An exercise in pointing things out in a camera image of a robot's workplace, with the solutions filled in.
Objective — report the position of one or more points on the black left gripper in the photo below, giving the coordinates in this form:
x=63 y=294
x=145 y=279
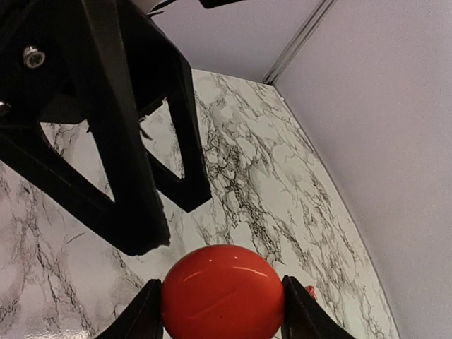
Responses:
x=35 y=80

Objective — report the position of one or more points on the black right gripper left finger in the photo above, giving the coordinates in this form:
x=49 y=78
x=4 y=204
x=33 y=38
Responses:
x=141 y=318

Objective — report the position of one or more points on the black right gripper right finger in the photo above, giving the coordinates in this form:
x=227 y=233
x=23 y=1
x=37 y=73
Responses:
x=304 y=317

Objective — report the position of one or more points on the red earbud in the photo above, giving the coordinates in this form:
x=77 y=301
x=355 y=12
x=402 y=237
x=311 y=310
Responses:
x=312 y=292

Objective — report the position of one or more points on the red round charging case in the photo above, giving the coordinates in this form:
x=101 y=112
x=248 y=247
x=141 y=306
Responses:
x=222 y=291

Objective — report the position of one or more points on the right aluminium frame post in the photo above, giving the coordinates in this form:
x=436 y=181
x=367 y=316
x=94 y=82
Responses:
x=298 y=40

